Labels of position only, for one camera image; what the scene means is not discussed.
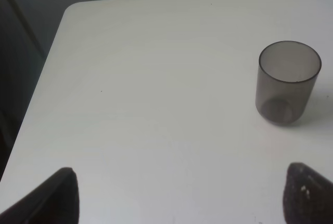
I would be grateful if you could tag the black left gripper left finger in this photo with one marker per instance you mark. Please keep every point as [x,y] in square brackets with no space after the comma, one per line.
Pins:
[56,200]

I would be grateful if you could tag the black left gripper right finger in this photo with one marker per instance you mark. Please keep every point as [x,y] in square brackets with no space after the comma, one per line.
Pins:
[307,196]

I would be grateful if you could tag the grey translucent plastic cup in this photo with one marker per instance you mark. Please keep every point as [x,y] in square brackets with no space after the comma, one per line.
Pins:
[287,73]

